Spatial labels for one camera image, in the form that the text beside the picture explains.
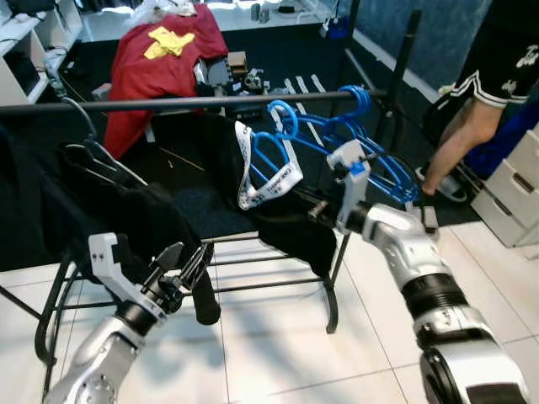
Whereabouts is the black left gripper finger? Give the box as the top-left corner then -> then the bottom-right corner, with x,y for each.
179,242 -> 215,293
154,243 -> 184,279

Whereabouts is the black garment with white waistband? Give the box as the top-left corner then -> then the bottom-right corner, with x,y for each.
198,114 -> 339,279

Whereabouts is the grey metal hanger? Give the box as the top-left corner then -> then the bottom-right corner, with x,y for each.
57,95 -> 151,188

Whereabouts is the black long sleeve garment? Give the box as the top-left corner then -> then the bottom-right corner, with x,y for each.
0,125 -> 221,327

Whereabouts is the grey slide sandal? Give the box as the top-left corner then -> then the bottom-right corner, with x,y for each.
415,164 -> 468,203
419,192 -> 440,238

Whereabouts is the black metal clothes rack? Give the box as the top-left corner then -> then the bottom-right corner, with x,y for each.
0,0 -> 422,396

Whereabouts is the black carpet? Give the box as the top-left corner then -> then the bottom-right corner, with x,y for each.
51,21 -> 506,241

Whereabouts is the small grey brown device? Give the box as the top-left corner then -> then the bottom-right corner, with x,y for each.
202,50 -> 270,95

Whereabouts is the red shirt with yellow star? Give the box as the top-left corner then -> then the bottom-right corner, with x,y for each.
104,3 -> 228,159

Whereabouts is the white drawer cabinet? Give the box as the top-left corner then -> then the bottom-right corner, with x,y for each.
470,126 -> 539,249

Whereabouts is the blue bag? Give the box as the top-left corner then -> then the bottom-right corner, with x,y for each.
462,101 -> 539,179

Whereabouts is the person in black shorts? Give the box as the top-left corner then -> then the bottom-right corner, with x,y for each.
421,0 -> 539,199

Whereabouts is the white shelf unit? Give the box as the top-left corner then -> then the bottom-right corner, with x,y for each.
0,0 -> 85,106

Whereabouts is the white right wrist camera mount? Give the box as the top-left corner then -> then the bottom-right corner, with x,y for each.
327,139 -> 372,233

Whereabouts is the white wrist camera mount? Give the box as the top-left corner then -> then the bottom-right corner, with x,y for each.
88,232 -> 169,325
327,139 -> 372,233

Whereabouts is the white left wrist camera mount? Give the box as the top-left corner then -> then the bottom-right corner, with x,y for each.
88,232 -> 169,325

